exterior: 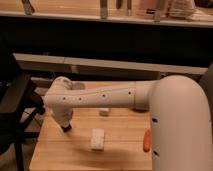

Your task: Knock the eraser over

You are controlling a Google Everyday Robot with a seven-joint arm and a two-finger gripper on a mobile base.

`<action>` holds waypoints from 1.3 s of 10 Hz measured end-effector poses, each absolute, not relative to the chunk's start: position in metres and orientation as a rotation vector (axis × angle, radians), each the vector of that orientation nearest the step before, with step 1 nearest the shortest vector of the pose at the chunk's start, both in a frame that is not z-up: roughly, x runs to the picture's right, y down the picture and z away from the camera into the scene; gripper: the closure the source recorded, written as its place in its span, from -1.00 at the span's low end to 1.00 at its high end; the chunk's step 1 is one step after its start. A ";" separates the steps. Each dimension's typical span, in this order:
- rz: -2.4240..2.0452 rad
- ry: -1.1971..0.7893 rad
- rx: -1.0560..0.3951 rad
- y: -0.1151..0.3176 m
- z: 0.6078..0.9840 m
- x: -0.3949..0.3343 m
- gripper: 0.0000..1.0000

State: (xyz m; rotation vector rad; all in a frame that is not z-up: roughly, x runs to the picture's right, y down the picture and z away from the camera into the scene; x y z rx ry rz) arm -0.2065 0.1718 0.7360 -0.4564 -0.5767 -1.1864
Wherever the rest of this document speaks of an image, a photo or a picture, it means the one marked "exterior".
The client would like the small white block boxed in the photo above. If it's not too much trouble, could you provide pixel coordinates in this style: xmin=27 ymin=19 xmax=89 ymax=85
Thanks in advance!
xmin=99 ymin=108 xmax=110 ymax=116

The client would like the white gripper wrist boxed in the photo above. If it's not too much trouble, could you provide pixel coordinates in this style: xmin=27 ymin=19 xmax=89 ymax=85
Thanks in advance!
xmin=52 ymin=108 xmax=73 ymax=132

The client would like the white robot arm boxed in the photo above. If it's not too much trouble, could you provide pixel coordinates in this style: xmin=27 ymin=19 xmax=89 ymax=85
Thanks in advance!
xmin=44 ymin=75 xmax=213 ymax=171

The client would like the white eraser block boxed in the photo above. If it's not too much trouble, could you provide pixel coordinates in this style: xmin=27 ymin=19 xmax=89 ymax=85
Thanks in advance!
xmin=90 ymin=129 xmax=105 ymax=151

